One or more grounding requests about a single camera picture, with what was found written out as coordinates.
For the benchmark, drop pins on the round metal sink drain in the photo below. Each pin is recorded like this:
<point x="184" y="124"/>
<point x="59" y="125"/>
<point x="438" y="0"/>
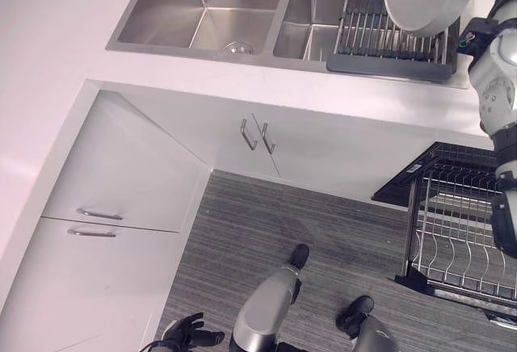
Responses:
<point x="237" y="47"/>

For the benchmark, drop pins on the stainless steel double sink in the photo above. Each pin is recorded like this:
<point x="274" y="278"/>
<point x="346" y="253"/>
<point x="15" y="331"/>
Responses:
<point x="202" y="13"/>

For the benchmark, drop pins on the white cabinet door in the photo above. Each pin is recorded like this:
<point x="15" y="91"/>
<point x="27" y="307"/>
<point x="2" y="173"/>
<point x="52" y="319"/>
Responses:
<point x="121" y="158"/>
<point x="210" y="134"/>
<point x="93" y="287"/>
<point x="355" y="154"/>

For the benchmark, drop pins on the white round bowl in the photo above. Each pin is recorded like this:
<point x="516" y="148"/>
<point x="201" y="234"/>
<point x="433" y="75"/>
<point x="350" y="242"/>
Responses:
<point x="424" y="1"/>

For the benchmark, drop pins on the black left robot foot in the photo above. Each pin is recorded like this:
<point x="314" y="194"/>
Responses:
<point x="299" y="256"/>

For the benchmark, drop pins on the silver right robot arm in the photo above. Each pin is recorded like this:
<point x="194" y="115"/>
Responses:
<point x="494" y="65"/>

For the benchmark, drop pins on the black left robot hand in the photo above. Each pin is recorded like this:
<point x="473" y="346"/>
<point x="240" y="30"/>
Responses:
<point x="190" y="333"/>

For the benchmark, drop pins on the metal dish drying rack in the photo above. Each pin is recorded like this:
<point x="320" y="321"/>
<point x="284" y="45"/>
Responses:
<point x="363" y="45"/>

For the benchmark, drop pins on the silver left robot leg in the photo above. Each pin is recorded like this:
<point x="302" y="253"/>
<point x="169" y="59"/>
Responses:
<point x="262" y="311"/>

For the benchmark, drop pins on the black dishwasher body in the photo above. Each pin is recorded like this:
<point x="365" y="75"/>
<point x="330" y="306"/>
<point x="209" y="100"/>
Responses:
<point x="408" y="178"/>

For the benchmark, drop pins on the silver robot leg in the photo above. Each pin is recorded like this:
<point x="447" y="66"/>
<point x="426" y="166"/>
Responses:
<point x="377" y="336"/>
<point x="262" y="311"/>

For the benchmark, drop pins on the silver right robot leg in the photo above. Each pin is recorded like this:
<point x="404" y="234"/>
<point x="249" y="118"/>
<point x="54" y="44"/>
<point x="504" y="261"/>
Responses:
<point x="377" y="336"/>

